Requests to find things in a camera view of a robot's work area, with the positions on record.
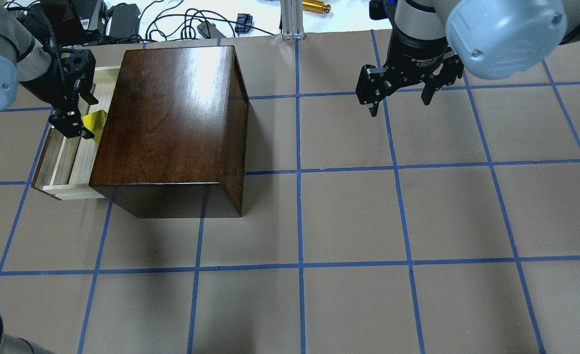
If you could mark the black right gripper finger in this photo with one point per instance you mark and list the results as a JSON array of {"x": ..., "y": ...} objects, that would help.
[
  {"x": 373, "y": 87},
  {"x": 452, "y": 68}
]

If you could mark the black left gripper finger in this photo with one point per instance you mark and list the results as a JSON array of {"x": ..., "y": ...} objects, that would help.
[
  {"x": 83, "y": 88},
  {"x": 69, "y": 123}
]

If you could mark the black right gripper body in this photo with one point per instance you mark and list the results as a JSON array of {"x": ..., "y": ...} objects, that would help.
[{"x": 416, "y": 55}]

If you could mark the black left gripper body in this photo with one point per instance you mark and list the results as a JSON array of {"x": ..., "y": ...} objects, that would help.
[{"x": 43, "y": 86}]

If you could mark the yellow cube block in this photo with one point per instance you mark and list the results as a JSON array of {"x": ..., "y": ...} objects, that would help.
[{"x": 95, "y": 122}]

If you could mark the light wooden drawer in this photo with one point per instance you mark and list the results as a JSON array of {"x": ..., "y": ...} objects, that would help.
[{"x": 65, "y": 165}]

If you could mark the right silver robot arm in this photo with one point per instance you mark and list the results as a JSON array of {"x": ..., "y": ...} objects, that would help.
[{"x": 494, "y": 38}]

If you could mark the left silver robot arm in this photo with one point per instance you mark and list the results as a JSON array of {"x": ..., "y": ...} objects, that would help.
[{"x": 22, "y": 58}]

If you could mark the gold cylindrical tool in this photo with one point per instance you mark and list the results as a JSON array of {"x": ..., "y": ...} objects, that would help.
[{"x": 316, "y": 6}]

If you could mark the dark wooden cabinet box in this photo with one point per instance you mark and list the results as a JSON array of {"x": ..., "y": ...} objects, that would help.
[{"x": 174, "y": 142}]

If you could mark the small blue black device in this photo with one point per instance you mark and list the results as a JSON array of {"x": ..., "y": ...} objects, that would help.
[{"x": 244, "y": 23}]

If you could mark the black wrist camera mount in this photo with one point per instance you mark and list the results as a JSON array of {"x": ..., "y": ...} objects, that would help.
[{"x": 78, "y": 65}]

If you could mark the aluminium frame post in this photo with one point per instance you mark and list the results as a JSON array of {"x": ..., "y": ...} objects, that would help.
[{"x": 292, "y": 20}]

